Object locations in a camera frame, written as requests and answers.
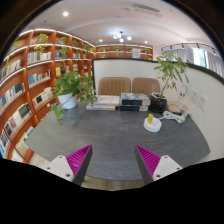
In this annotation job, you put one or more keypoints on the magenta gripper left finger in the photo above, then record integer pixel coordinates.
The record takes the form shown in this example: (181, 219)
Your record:
(72, 167)

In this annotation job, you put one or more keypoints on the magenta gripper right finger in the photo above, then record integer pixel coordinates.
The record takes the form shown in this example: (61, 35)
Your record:
(154, 167)

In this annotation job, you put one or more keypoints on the white round charger base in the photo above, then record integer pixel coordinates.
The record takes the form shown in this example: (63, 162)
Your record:
(154, 126)

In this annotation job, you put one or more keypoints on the yellow plug on charger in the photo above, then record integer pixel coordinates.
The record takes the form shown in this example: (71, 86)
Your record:
(150, 118)

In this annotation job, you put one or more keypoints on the white power strip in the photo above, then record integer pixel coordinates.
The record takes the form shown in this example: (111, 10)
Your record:
(174, 107)

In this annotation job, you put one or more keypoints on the right stack of dark books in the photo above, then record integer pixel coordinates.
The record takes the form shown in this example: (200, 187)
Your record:
(134, 102)

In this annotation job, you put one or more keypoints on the left stack of books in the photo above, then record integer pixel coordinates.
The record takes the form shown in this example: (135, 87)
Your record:
(104, 102)

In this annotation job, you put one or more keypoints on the green leafy plant white pot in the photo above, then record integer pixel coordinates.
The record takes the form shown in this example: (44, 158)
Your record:
(72, 84)

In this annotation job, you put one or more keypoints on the right tan chair back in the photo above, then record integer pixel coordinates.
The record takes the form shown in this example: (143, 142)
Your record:
(145, 85)

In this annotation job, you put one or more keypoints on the tan chair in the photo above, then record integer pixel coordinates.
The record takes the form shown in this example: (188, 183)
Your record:
(114, 86)
(145, 85)

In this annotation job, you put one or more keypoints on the left tan chair back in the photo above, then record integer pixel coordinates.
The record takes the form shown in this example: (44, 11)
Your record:
(114, 86)

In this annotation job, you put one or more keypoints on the tall plant black pot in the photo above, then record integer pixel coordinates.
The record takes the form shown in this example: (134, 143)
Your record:
(172, 69)

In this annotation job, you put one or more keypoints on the orange wooden bookshelf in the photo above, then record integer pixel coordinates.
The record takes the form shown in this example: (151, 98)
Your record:
(27, 74)

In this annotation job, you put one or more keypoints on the ceiling chandelier lamp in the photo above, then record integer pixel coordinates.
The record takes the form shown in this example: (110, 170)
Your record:
(121, 37)

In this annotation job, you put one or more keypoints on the white wall socket panel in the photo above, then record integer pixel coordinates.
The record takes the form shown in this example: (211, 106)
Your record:
(198, 99)

